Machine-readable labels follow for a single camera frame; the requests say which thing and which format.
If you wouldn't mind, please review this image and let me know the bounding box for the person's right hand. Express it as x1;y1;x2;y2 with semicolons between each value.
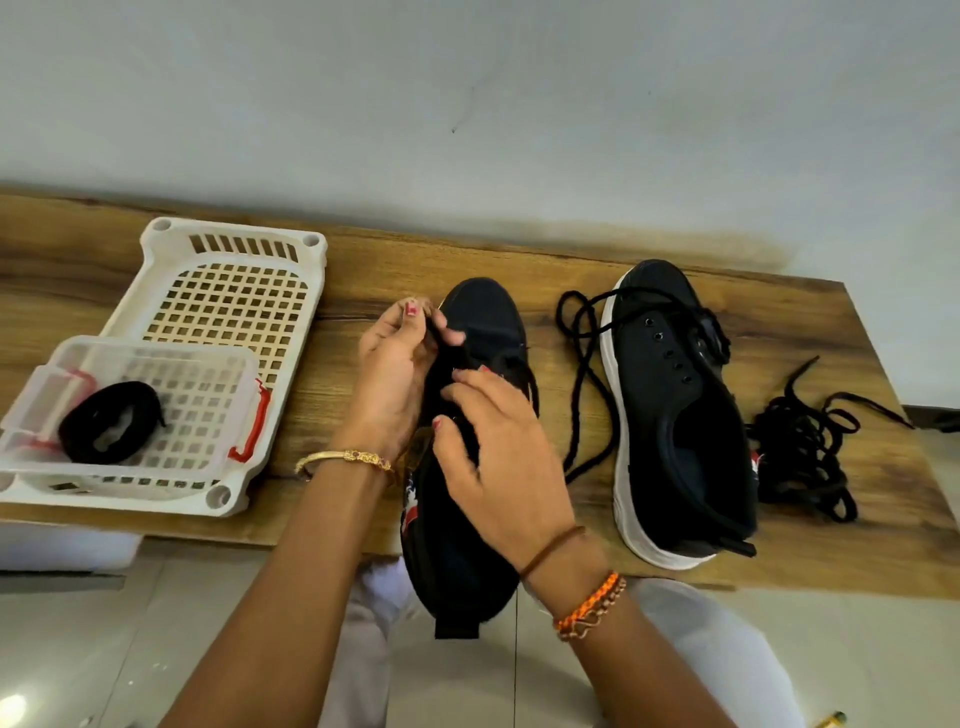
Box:
430;364;581;576

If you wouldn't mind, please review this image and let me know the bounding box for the person's left hand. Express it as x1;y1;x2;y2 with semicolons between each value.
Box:
331;295;468;468

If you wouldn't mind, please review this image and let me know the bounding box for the black sneaker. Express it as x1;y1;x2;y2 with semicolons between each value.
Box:
597;258;762;575
397;276;543;644

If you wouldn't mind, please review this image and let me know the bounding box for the black band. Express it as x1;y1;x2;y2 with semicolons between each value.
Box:
55;378;170;467
426;283;734;486

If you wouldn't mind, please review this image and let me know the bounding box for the person's left forearm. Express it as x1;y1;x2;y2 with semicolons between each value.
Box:
156;447;396;728

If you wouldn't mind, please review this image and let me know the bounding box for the white plastic lattice basket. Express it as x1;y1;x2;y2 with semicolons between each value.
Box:
0;214;330;521

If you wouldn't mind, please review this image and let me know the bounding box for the white box under table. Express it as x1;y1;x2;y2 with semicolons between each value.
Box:
0;519;146;576

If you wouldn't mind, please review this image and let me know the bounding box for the gold bracelet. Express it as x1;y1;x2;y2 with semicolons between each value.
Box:
291;445;398;483

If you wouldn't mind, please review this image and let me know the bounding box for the orange braided bracelet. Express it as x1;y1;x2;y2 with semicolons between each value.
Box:
549;567;630;645

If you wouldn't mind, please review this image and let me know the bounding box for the clear container with red handles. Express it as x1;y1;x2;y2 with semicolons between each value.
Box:
0;333;276;501

